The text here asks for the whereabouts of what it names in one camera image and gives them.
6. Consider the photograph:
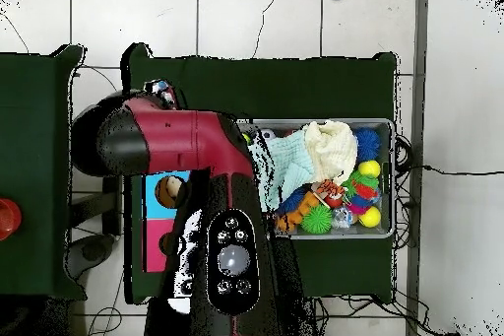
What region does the wooden box with three holes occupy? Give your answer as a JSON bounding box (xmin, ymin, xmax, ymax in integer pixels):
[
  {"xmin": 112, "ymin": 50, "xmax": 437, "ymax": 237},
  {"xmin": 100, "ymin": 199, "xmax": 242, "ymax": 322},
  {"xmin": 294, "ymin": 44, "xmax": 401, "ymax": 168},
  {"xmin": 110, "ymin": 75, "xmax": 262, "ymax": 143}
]
[{"xmin": 143, "ymin": 169, "xmax": 192, "ymax": 273}]

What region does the clear mesh bin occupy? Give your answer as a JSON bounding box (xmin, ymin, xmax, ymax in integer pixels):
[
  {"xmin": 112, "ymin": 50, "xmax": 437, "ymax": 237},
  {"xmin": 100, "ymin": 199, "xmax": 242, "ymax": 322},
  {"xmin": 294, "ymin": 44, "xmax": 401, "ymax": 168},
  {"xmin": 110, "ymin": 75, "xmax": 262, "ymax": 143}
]
[{"xmin": 235, "ymin": 116, "xmax": 396, "ymax": 240}]

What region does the mint green waffle cloth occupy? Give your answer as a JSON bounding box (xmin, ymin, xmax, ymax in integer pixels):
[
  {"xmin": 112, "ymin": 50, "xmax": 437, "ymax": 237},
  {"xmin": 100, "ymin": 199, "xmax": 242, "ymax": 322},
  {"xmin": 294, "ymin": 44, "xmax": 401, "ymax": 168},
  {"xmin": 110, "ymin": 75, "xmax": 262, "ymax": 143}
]
[{"xmin": 251, "ymin": 128, "xmax": 316, "ymax": 213}]

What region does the orange plastic block toy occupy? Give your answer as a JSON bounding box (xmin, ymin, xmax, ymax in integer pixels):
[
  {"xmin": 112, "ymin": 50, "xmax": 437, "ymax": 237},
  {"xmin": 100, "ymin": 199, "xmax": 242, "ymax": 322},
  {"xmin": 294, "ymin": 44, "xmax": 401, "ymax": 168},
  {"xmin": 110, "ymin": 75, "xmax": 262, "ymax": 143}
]
[{"xmin": 275, "ymin": 191, "xmax": 320, "ymax": 233}]

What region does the cream waffle cloth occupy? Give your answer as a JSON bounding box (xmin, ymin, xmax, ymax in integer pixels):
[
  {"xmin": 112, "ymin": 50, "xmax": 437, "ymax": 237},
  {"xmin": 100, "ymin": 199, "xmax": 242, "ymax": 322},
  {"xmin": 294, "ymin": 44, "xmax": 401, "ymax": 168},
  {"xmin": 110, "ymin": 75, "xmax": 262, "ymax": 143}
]
[{"xmin": 301, "ymin": 118, "xmax": 359, "ymax": 185}]

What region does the orange tiger plush toy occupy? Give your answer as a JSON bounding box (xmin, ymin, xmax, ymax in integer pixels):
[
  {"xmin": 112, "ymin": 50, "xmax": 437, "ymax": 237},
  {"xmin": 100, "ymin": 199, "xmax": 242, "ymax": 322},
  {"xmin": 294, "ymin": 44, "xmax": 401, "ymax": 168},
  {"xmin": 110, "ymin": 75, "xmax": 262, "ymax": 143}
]
[{"xmin": 314, "ymin": 178, "xmax": 347, "ymax": 199}]

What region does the dark green table cloth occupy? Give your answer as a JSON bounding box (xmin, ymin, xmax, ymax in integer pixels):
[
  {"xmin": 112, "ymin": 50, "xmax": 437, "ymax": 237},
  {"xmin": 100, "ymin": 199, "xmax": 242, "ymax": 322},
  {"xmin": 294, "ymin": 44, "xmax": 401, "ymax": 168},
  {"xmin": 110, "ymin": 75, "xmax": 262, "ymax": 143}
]
[
  {"xmin": 0, "ymin": 43, "xmax": 88, "ymax": 302},
  {"xmin": 121, "ymin": 41, "xmax": 399, "ymax": 305}
]

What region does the bright green spiky ball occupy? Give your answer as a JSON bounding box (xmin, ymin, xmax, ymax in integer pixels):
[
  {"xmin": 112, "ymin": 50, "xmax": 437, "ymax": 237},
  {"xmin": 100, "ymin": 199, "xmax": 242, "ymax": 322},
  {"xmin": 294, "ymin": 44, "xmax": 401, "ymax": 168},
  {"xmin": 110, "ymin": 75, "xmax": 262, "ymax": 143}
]
[{"xmin": 300, "ymin": 203, "xmax": 334, "ymax": 234}]

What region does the yellow smooth ball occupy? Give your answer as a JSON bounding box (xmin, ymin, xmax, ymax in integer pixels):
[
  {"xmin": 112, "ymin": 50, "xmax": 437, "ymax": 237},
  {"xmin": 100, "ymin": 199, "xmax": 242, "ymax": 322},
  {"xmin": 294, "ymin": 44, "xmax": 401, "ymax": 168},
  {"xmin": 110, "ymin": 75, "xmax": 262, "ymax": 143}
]
[
  {"xmin": 357, "ymin": 205, "xmax": 382, "ymax": 229},
  {"xmin": 357, "ymin": 159, "xmax": 382, "ymax": 178}
]

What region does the blue spiky ball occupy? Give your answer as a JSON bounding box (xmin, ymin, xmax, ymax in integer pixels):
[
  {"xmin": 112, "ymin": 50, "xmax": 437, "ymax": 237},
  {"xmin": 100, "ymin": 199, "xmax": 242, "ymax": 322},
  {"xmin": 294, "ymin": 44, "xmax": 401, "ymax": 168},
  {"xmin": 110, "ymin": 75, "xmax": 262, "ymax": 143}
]
[{"xmin": 352, "ymin": 126, "xmax": 382, "ymax": 162}]

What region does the black metal stand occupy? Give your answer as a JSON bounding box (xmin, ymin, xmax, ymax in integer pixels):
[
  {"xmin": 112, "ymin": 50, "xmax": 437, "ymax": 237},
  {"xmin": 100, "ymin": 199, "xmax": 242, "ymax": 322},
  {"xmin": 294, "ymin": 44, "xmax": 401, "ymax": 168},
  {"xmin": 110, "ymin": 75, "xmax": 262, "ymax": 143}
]
[{"xmin": 70, "ymin": 175, "xmax": 124, "ymax": 236}]

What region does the dark grey rounded base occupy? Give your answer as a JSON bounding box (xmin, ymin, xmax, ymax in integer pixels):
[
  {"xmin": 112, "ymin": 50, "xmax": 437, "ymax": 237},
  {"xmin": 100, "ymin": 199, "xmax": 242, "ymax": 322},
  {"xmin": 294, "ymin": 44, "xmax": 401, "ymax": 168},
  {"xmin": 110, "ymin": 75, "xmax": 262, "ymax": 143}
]
[{"xmin": 64, "ymin": 233, "xmax": 117, "ymax": 280}]

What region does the red round container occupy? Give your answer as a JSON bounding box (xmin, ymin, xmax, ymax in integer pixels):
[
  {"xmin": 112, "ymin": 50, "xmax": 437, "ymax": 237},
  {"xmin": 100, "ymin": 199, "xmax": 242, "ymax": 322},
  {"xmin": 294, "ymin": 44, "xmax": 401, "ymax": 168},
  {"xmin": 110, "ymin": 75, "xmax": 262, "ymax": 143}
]
[{"xmin": 0, "ymin": 197, "xmax": 23, "ymax": 241}]

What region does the black cable bundle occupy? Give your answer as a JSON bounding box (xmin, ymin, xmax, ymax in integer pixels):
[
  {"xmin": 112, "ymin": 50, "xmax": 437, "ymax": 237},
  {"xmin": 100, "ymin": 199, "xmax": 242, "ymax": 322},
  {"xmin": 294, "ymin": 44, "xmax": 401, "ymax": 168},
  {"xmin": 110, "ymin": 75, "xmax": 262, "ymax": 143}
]
[{"xmin": 393, "ymin": 134, "xmax": 414, "ymax": 250}]

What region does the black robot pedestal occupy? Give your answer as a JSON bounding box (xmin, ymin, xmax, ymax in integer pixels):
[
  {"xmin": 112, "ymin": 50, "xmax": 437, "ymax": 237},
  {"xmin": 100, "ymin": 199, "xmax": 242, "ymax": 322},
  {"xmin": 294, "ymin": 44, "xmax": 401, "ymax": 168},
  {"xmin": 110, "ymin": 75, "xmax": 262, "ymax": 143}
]
[{"xmin": 271, "ymin": 297, "xmax": 316, "ymax": 336}]

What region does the grey floor cable duct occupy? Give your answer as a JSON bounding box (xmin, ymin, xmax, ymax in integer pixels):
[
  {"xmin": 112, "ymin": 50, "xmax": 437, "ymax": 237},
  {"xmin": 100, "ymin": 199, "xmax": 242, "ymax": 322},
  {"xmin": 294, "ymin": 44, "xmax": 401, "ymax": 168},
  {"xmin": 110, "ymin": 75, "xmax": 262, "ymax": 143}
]
[{"xmin": 405, "ymin": 0, "xmax": 429, "ymax": 336}]

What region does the long black floor cable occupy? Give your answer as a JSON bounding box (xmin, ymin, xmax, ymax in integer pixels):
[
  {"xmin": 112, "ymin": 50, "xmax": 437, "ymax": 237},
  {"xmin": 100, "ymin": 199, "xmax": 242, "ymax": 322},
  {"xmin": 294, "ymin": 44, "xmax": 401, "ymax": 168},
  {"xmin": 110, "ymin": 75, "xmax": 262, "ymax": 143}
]
[{"xmin": 395, "ymin": 164, "xmax": 504, "ymax": 177}]

